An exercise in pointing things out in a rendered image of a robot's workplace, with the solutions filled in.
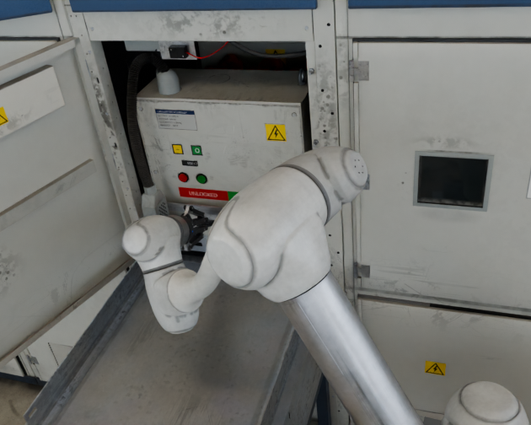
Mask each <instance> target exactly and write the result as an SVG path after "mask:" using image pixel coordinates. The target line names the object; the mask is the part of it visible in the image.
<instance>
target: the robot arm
mask: <svg viewBox="0 0 531 425"><path fill-rule="evenodd" d="M366 181H367V166H366V164H365V162H364V160H363V158H362V156H361V155H360V154H359V153H358V152H356V151H353V150H352V149H351V148H346V147H339V146H326V147H321V148H316V149H313V150H310V151H308V152H306V153H301V154H299V155H297V156H295V157H293V158H290V159H288V160H287V161H285V162H284V163H282V164H279V165H278V166H277V167H275V168H273V169H271V170H269V171H268V172H267V173H265V174H263V175H261V176H260V177H258V178H257V179H255V180H254V181H252V182H251V183H250V184H248V185H247V186H246V187H245V188H244V189H243V190H242V191H240V192H239V193H237V194H236V195H235V196H234V197H233V198H232V199H231V200H230V201H229V202H228V203H227V204H226V206H225V207H224V208H223V209H222V211H221V212H220V213H219V214H218V215H217V217H216V219H215V220H210V219H208V218H205V213H204V212H201V211H198V210H196V209H195V208H194V207H193V206H188V205H184V209H185V213H182V214H181V216H178V215H169V216H163V215H152V216H147V217H144V218H140V219H138V220H137V221H135V222H133V223H131V224H130V225H129V226H128V227H127V228H126V230H125V231H124V233H123V235H122V245H123V248H124V250H125V251H126V253H127V254H128V255H129V256H130V257H132V258H133V259H135V260H136V261H137V263H138V264H139V266H140V267H141V269H142V273H143V276H144V280H145V287H146V290H147V295H148V299H149V302H150V304H151V306H152V309H153V313H154V315H155V317H156V319H157V320H158V323H159V324H160V325H161V326H162V327H163V328H164V329H165V330H166V331H168V332H170V333H171V334H181V333H185V332H187V331H190V330H192V329H193V328H194V326H195V325H196V323H197V321H198V318H199V307H200V306H201V304H202V302H203V299H204V298H206V297H207V296H208V295H210V294H211V293H212V292H213V291H214V290H215V288H216V287H217V285H218V284H219V283H220V281H221V279H222V280H223V281H224V282H225V283H227V284H228V285H230V286H232V287H234V288H239V289H243V290H256V291H258V292H259V293H260V294H261V295H262V296H264V297H265V298H266V299H269V300H270V301H272V302H275V303H279V304H280V306H281V307H282V309H283V310H284V312H285V314H286V315H287V317H288V319H289V320H290V321H291V323H292V325H293V327H294V328H295V330H296V331H297V333H298V334H299V336H300V337H301V339H302V341H303V343H304V344H305V346H306V347H307V349H308V350H309V352H310V353H311V355H312V357H313V358H314V360H315V362H316V363H317V364H318V366H319V368H320V370H321V371H322V373H323V374H324V376H325V378H326V379H327V380H328V382H329V383H330V386H331V387H332V389H333V390H334V392H335V393H336V395H337V396H338V398H339V400H340V401H341V403H342V405H343V406H344V407H345V409H346V411H347V413H348V414H349V416H350V417H351V419H352V421H353V422H354V423H355V425H424V424H423V422H422V420H421V419H420V417H419V416H418V414H417V413H416V410H415V409H414V407H413V406H412V405H411V403H410V401H409V399H408V397H407V396H406V394H405V392H404V391H403V389H402V388H401V386H400V384H399V382H398V380H397V379H396V378H395V377H394V374H393V373H392V371H391V369H390V368H389V366H388V364H387V363H386V361H385V360H384V357H383V356H382V354H381V352H380V351H379V350H378V348H377V346H376V344H375V343H374V341H373V339H372V338H371V337H370V335H369V333H368V332H367V329H366V328H365V326H364V324H363V323H362V321H361V320H360V318H359V316H358V315H357V312H356V311H355V310H354V308H353V307H352V305H351V303H350V301H349V300H348V298H347V296H346V295H345V293H344V292H343V290H342V288H341V286H340V284H339V283H338V282H337V280H336V279H335V276H334V275H333V273H332V271H331V270H330V265H331V259H330V252H329V248H328V244H327V239H326V235H325V225H326V224H327V223H328V222H329V221H330V220H331V219H332V218H333V217H334V216H335V215H336V214H337V213H338V212H339V211H340V210H341V208H342V205H343V204H346V203H348V202H351V201H352V200H353V199H354V198H356V197H357V196H358V195H359V193H360V192H361V191H362V190H363V188H364V187H365V185H366ZM190 214H192V215H195V216H197V218H193V219H192V218H191V217H190ZM194 226H196V227H194ZM211 226H212V227H211ZM193 227H194V228H193ZM208 227H211V229H210V231H209V234H208V236H207V239H206V254H205V255H204V258H203V261H202V263H201V267H200V269H199V271H198V273H196V272H194V271H192V270H189V269H188V268H185V265H184V262H183V259H182V255H181V251H180V247H181V246H182V250H188V251H191V250H192V248H193V246H194V245H196V244H197V243H198V242H199V241H200V240H201V239H203V238H204V234H203V232H205V231H206V230H208ZM440 425H529V421H528V417H527V414H526V412H525V410H524V408H523V405H522V404H521V402H520V401H519V399H518V398H517V397H516V396H515V395H514V394H512V393H511V392H510V391H509V390H507V389H506V388H505V387H503V386H501V385H499V384H496V383H493V382H488V381H479V382H471V383H468V384H466V385H464V386H463V387H461V388H460V389H459V390H458V391H457V392H456V393H454V395H453V396H452V397H451V398H450V400H449V401H448V403H447V405H446V409H445V412H444V418H443V419H442V421H441V423H440Z"/></svg>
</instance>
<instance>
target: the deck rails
mask: <svg viewBox="0 0 531 425"><path fill-rule="evenodd" d="M144 288H145V280H144V276H143V273H142V269H141V267H140V266H139V264H138V263H137V261H135V262H134V264H133V265H132V266H131V268H130V270H129V271H128V272H127V274H126V275H125V276H124V277H123V278H122V280H121V282H120V283H119V284H118V286H117V287H116V288H115V290H114V292H113V293H112V294H111V295H110V296H109V298H108V299H107V301H106V302H105V304H104V305H103V306H102V308H101V309H100V310H99V312H98V314H97V315H96V316H95V317H94V318H93V320H92V321H91V323H90V324H89V325H88V327H87V328H86V330H85V331H84V333H83V334H82V335H81V336H80V337H79V339H78V341H77V342H76V343H75V345H74V346H73V347H72V349H71V350H70V352H69V353H68V355H67V356H66V357H65V358H64V359H63V361H62V363H61V364H60V365H59V367H58V368H57V369H56V371H55V373H54V374H53V375H52V376H51V377H50V379H49V380H48V381H47V383H46V385H45V386H44V387H43V389H42V390H41V391H40V393H39V394H38V395H37V396H36V398H35V399H34V401H33V402H32V404H31V405H30V406H29V408H28V409H27V411H26V412H25V413H24V415H23V417H24V420H25V421H26V422H27V424H28V425H52V424H53V422H54V421H55V420H56V418H57V417H58V415H59V414H60V412H61V411H62V409H63V408H64V406H65V405H66V404H67V402H68V401H69V399H70V398H71V396H72V394H73V393H74V391H75V390H76V389H77V387H78V386H79V384H80V383H81V381H82V380H83V378H84V376H85V375H86V374H87V372H88V371H89V370H90V368H91V367H92V365H93V364H94V362H95V360H96V359H97V357H98V356H99V355H100V353H101V352H102V350H103V349H104V347H105V345H106V344H107V342H108V341H109V340H110V338H111V337H112V336H113V334H114V333H115V331H116V329H117V328H118V326H119V325H120V323H121V322H122V321H123V319H124V318H125V316H126V314H127V313H128V311H129V310H130V308H131V307H132V306H133V305H134V303H135V302H136V300H137V298H138V297H139V295H140V294H141V292H142V290H143V289H144ZM300 341H301V337H300V336H299V334H298V333H297V331H296V330H295V328H294V327H293V325H292V324H291V326H290V329H289V331H288V333H287V338H286V340H285V342H284V345H283V348H282V351H281V354H280V356H279V358H278V361H277V364H276V367H275V370H274V372H273V375H272V377H271V381H270V383H269V386H268V389H267V391H266V393H265V397H264V400H263V402H262V405H261V407H260V411H259V414H258V416H257V418H256V421H255V425H272V423H273V421H274V418H275V415H276V411H277V408H278V406H279V403H280V400H281V398H282V393H283V391H284V389H285V386H286V383H287V379H288V376H289V374H290V371H291V368H292V364H293V361H294V358H295V356H296V353H297V350H298V347H299V344H300ZM34 407H35V408H36V410H35V412H34V413H33V415H32V416H31V417H30V418H29V414H30V413H31V411H32V410H33V409H34Z"/></svg>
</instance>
